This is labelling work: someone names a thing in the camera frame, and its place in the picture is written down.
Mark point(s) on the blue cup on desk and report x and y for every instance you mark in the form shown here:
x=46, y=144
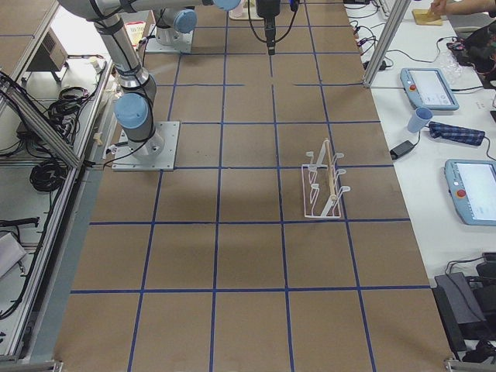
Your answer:
x=419, y=119

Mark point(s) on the black power adapter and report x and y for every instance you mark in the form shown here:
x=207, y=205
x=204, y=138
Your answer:
x=401, y=149

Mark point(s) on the far teach pendant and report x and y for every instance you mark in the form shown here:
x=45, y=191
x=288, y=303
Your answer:
x=427, y=87

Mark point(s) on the teach pendant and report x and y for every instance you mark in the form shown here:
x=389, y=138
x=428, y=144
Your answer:
x=471, y=186
x=427, y=87

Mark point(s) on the near teach pendant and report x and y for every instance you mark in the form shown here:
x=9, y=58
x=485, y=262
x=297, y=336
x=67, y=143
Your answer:
x=471, y=186

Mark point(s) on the blue plaid cloth pouch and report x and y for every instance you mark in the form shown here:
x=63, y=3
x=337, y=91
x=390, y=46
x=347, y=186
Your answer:
x=473, y=137

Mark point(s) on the white wire cup rack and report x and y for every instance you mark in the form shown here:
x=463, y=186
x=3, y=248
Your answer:
x=321, y=184

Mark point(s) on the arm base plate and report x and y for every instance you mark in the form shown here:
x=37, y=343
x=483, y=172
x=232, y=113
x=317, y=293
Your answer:
x=169, y=41
x=158, y=153

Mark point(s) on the aluminium frame post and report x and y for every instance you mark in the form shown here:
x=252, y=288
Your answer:
x=391, y=27

